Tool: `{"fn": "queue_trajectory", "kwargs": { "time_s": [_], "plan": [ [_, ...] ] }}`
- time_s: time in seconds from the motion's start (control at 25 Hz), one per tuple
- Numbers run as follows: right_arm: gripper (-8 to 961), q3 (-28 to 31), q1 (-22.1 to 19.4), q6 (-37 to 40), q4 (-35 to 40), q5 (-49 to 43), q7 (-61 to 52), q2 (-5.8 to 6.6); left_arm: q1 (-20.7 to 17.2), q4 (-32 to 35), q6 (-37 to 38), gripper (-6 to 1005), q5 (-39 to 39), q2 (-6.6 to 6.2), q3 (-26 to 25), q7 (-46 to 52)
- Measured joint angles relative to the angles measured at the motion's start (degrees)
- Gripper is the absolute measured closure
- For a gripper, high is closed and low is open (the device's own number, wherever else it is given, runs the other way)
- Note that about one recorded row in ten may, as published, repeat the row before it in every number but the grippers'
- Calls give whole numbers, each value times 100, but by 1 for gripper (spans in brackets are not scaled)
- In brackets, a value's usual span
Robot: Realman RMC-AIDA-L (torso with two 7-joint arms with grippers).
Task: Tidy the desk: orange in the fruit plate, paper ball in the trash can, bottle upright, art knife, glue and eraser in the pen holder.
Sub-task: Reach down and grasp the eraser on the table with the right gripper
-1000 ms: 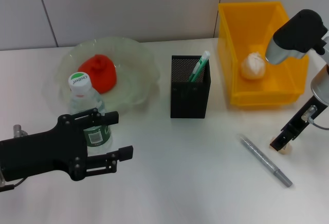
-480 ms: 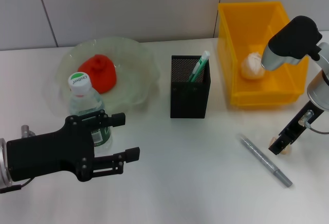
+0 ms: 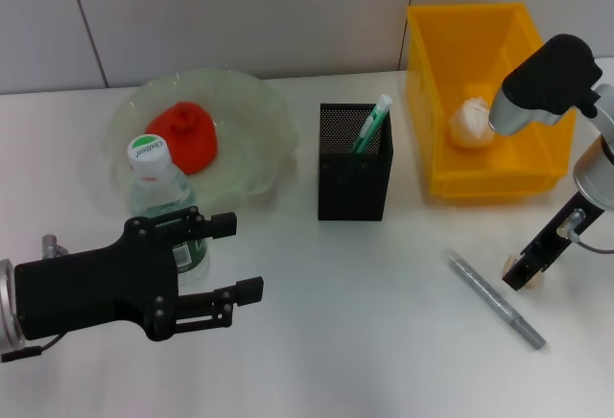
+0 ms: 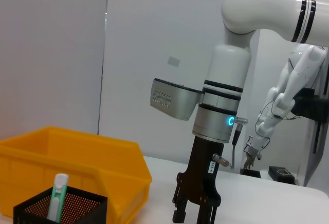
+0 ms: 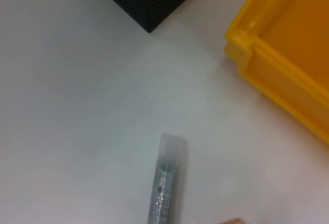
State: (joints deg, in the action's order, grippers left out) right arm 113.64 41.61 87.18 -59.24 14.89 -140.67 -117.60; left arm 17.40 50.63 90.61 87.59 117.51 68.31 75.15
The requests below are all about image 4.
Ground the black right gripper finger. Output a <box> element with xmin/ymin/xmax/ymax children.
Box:
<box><xmin>172</xmin><ymin>181</ymin><xmax>190</xmax><ymax>223</ymax></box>
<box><xmin>196</xmin><ymin>202</ymin><xmax>221</xmax><ymax>224</ymax></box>

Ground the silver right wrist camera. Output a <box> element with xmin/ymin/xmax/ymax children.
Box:
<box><xmin>150</xmin><ymin>78</ymin><xmax>206</xmax><ymax>121</ymax></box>

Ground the black box with cable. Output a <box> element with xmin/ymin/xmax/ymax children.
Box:
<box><xmin>268</xmin><ymin>165</ymin><xmax>301</xmax><ymax>184</ymax></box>

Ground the black mesh pen holder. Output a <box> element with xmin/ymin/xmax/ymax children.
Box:
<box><xmin>13</xmin><ymin>185</ymin><xmax>108</xmax><ymax>224</ymax></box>

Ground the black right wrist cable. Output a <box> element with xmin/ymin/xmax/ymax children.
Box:
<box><xmin>230</xmin><ymin>116</ymin><xmax>249</xmax><ymax>170</ymax></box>

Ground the mint green utility knife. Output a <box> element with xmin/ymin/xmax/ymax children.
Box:
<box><xmin>47</xmin><ymin>174</ymin><xmax>69</xmax><ymax>222</ymax></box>

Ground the yellow plastic bin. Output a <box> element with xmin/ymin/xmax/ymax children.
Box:
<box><xmin>0</xmin><ymin>126</ymin><xmax>153</xmax><ymax>224</ymax></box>

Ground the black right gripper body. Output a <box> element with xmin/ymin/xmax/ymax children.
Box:
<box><xmin>176</xmin><ymin>136</ymin><xmax>225</xmax><ymax>206</ymax></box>

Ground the silver right wrist plug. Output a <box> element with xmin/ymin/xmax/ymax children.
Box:
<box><xmin>212</xmin><ymin>153</ymin><xmax>230</xmax><ymax>167</ymax></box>

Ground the black background bracket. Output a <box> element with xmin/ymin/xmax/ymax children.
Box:
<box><xmin>290</xmin><ymin>87</ymin><xmax>329</xmax><ymax>154</ymax></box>

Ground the small black box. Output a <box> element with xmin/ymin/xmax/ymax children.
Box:
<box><xmin>240</xmin><ymin>167</ymin><xmax>262</xmax><ymax>180</ymax></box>

